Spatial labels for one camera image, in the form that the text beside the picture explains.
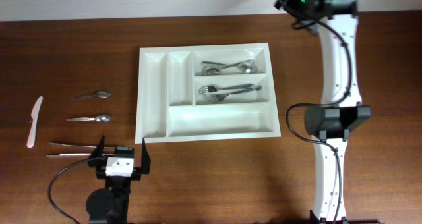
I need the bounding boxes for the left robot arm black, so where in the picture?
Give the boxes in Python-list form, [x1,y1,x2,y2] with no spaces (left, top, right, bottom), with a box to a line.
[86,137,151,224]

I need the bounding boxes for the white plastic knife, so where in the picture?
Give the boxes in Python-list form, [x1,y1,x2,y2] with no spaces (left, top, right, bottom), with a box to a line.
[26,96,44,148]

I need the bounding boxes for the metal fork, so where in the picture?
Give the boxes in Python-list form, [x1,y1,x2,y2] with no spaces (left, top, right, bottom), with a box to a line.
[198,84,255,94]
[204,85,262,102]

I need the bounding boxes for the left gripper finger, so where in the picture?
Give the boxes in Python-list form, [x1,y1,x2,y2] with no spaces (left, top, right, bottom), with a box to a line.
[89,135,105,159]
[141,138,151,175]

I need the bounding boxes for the small metal teaspoon lower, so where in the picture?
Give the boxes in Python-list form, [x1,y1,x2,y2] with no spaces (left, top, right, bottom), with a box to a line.
[66,114,111,123]

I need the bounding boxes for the white plastic cutlery tray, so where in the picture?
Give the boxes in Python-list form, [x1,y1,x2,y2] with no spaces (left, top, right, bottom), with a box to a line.
[135,43,281,144]

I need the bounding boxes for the small metal teaspoon upper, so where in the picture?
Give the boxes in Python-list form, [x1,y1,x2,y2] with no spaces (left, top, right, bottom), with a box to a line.
[74,90,111,101]

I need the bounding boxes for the metal tweezers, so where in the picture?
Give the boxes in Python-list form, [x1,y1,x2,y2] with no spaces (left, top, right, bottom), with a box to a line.
[46,142,115,157]

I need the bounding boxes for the large metal spoon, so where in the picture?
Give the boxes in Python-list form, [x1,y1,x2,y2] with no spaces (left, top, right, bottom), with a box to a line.
[201,59,256,76]
[200,60,259,74]

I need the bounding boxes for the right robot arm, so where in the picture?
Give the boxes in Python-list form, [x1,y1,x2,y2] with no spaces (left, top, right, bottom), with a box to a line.
[274,0,371,223]

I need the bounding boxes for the small metal teaspoon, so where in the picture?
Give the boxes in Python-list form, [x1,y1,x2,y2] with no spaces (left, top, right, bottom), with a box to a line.
[66,114,111,123]
[74,90,111,101]

